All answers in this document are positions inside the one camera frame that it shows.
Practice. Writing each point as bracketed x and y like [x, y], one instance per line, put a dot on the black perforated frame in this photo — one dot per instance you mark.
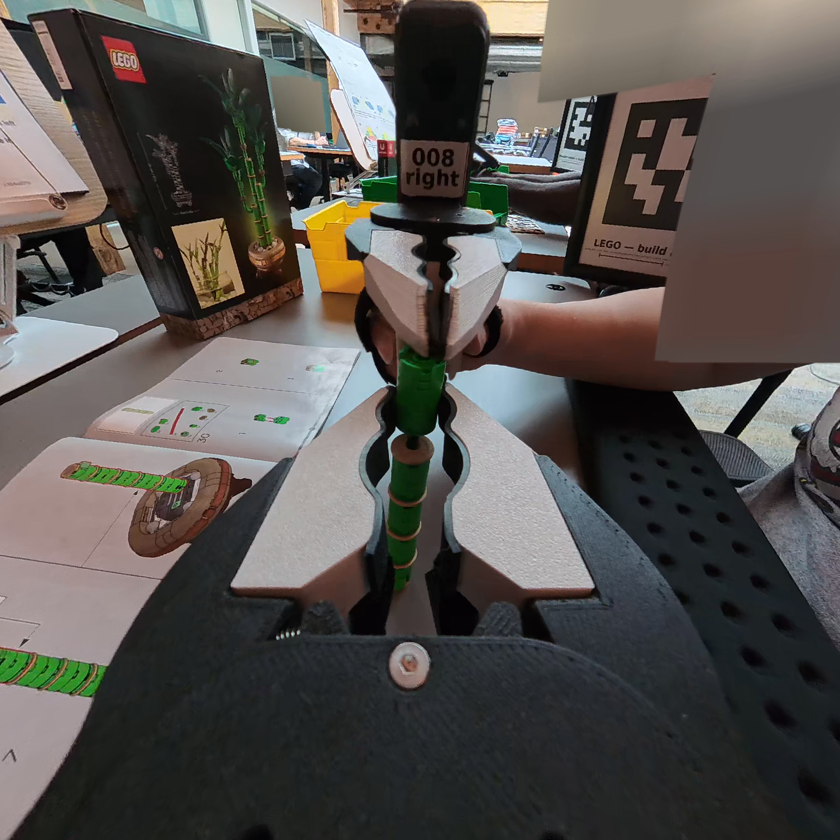
[689, 525]

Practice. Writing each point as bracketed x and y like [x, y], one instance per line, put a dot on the paper sheet on wooden holder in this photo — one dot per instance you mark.
[39, 151]

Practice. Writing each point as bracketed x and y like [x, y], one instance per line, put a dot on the green brick bamboo stalk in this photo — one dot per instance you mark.
[417, 394]

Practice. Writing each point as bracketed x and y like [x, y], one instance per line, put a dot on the black framed marker sign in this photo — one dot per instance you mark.
[581, 134]
[649, 164]

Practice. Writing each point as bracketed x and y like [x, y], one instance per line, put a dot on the white folded board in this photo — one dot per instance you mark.
[358, 85]

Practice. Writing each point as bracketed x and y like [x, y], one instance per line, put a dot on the person's grey printed shirt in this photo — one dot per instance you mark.
[800, 525]

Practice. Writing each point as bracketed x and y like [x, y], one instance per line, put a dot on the black brick set box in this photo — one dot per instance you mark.
[197, 184]

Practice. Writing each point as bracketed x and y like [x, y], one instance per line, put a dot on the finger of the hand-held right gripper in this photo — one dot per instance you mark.
[394, 282]
[476, 282]

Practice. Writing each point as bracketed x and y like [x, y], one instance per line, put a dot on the green plastic bin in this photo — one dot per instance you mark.
[489, 193]

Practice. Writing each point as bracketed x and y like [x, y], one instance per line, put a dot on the person's right forearm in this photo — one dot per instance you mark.
[590, 338]

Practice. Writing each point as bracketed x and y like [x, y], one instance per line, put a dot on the grey desk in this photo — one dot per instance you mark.
[518, 410]

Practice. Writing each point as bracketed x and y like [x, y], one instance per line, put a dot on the open instruction booklet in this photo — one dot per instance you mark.
[65, 544]

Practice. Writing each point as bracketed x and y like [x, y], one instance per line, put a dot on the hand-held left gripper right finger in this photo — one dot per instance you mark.
[518, 518]

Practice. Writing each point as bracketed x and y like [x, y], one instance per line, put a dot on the yellow plastic bin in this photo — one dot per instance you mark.
[331, 243]

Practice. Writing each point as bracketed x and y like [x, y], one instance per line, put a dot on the person's right hand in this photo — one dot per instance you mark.
[505, 341]

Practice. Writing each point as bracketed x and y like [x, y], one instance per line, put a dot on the black office chair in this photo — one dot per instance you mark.
[741, 453]

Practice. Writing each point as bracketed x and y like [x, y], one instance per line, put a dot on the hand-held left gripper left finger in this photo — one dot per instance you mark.
[308, 518]

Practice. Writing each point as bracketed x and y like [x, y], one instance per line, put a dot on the white stand base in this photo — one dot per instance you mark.
[52, 344]

